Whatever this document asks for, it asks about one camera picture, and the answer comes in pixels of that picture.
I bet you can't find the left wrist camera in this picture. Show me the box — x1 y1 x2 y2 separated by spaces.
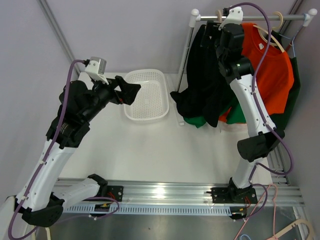
84 56 107 83

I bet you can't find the beige hanger bottom right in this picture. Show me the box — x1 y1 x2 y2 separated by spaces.
264 219 318 240

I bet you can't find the black t shirt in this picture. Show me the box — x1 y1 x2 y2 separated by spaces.
170 24 238 128

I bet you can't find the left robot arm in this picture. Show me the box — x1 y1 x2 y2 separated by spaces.
15 75 141 228

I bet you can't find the orange t shirt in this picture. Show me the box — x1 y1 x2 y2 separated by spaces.
218 22 294 124

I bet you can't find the blue wire hanger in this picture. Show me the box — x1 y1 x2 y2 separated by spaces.
278 29 300 58

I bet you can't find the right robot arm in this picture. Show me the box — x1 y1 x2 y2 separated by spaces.
214 23 284 203

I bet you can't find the metal clothes rack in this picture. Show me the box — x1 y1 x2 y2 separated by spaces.
174 8 318 127

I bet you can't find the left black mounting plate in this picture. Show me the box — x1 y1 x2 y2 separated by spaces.
97 185 124 202

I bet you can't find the pink hanger bottom right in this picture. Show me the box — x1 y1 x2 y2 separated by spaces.
233 184 279 240

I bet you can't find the slotted cable duct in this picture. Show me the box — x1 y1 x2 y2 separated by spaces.
64 203 232 216

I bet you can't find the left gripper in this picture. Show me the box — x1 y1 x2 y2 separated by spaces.
81 73 140 124

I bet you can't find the black mounting plate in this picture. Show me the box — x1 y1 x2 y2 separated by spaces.
205 186 258 204
97 185 124 202

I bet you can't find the dark green t shirt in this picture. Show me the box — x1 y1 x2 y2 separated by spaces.
271 36 301 130

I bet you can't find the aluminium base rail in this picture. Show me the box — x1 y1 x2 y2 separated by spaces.
52 177 306 207

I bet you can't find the beige wooden hanger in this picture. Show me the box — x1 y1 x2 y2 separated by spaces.
216 9 223 24

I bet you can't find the beige hanger of orange shirt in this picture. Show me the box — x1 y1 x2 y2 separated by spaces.
253 11 285 53

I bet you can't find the white perforated plastic basket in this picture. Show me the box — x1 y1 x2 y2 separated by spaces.
124 69 170 124

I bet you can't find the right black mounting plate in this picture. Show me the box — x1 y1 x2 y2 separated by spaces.
205 186 258 204

